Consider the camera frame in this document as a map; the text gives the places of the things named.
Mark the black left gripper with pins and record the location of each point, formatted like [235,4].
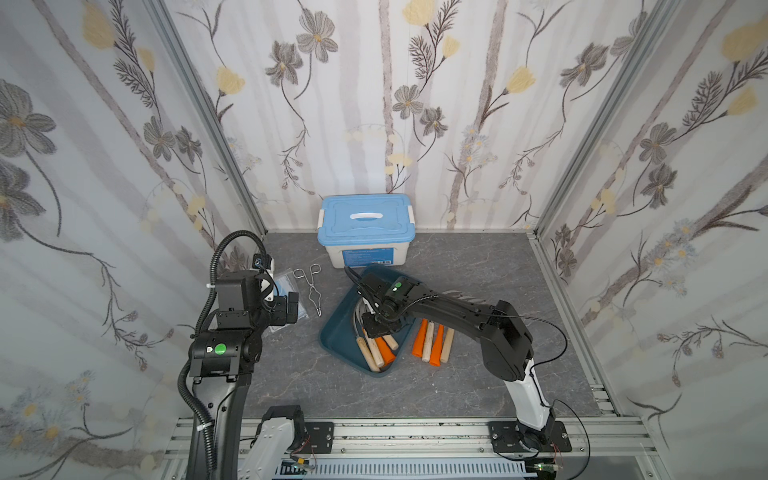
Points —
[287,308]

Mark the white box with blue lid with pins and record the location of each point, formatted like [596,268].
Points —
[363,229]

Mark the metal wire tongs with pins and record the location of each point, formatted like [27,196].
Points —
[308,275]

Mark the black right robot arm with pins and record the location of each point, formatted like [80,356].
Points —
[507,353]

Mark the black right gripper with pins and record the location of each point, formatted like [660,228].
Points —
[372,324]

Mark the wooden handle sickle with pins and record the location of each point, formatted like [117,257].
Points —
[376,354]
[362,340]
[447,345]
[428,342]
[391,342]

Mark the bagged blue face masks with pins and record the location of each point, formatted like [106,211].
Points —
[284,283]

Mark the teal plastic tray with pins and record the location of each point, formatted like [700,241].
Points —
[338,338]

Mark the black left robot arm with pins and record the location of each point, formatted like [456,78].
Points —
[226,346]

